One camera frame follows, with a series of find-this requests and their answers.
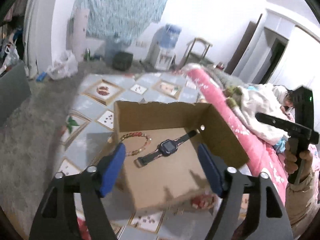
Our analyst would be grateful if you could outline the white fluffy blanket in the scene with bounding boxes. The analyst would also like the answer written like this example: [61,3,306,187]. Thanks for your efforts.
[231,83,289,146]

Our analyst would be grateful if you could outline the white plastic bag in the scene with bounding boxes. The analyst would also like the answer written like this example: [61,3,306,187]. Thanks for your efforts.
[47,50,78,80]

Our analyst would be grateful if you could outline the pink rolled mat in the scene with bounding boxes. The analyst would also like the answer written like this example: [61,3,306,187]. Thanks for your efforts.
[72,9,89,62]

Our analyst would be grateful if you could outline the multicolour bead bracelet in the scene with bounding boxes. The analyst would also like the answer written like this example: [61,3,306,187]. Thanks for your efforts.
[119,132,153,157]

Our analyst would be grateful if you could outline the brown cardboard box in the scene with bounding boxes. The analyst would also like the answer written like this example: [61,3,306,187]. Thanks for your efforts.
[114,101,248,211]

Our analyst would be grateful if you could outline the wooden chair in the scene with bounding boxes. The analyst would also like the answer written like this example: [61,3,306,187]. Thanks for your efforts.
[183,37,213,66]

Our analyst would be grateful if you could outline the person right hand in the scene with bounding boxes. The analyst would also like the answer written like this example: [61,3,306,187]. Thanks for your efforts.
[283,141,315,183]

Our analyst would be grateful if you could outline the white water dispenser base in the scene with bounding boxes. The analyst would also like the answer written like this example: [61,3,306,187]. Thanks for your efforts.
[149,44,175,71]

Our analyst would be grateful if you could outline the pink floral quilt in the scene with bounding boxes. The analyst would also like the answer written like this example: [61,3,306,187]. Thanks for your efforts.
[186,67,320,205]

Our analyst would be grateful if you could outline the person lying in bed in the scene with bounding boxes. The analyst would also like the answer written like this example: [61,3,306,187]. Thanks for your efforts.
[272,85,293,115]

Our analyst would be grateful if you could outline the blue water dispenser bottle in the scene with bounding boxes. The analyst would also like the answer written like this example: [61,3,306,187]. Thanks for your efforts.
[159,24,182,49]

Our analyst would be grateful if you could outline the grey board on floor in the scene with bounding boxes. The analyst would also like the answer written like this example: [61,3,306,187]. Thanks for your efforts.
[0,61,31,126]

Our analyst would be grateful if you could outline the teal patterned hanging cloth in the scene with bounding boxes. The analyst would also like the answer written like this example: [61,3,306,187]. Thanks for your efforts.
[72,0,167,43]

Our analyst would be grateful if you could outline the green plush toy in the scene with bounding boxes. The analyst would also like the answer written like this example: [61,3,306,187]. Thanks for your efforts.
[223,86,242,108]

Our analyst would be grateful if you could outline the purple black smart watch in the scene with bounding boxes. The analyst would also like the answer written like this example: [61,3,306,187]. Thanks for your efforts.
[134,130,198,168]

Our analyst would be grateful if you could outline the black bin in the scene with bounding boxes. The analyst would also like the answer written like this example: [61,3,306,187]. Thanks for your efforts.
[112,51,133,71]

